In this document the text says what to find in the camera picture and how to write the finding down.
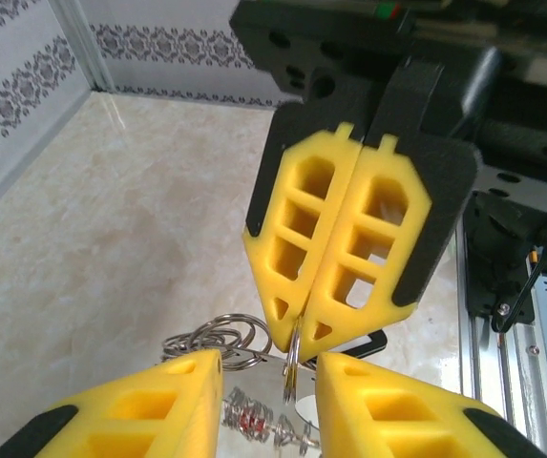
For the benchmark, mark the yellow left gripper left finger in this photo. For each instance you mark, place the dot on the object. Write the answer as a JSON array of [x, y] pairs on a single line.
[[134, 420]]

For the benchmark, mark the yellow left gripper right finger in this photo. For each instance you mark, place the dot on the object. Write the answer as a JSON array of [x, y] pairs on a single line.
[[397, 429]]

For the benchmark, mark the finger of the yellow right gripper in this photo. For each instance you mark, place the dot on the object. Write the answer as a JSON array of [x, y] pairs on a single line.
[[273, 224], [426, 229]]

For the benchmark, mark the black flat tag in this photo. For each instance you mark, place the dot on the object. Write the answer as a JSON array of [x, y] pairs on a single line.
[[373, 346]]

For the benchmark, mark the bundle of metal split rings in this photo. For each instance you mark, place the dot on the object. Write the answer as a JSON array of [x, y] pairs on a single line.
[[220, 339]]

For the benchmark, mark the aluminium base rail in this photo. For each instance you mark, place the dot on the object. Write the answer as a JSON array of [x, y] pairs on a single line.
[[507, 381]]

